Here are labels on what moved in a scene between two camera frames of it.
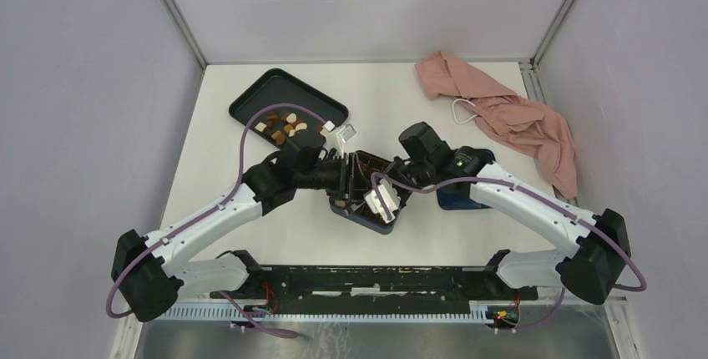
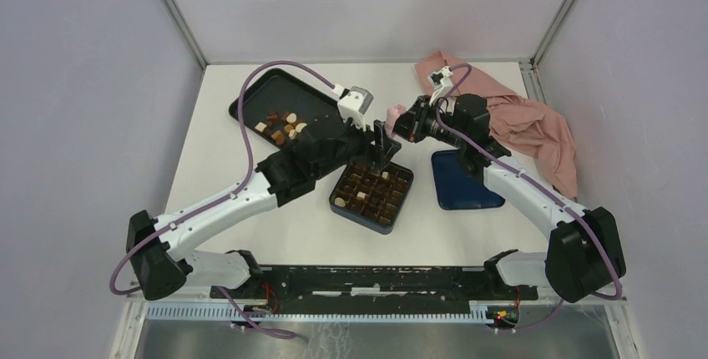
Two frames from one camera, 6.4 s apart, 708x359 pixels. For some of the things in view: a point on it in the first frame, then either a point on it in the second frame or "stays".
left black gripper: (355, 181) to (380, 152)
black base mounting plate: (375, 290) stays
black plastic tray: (277, 123) stays
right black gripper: (393, 165) to (411, 123)
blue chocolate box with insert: (363, 168) stays
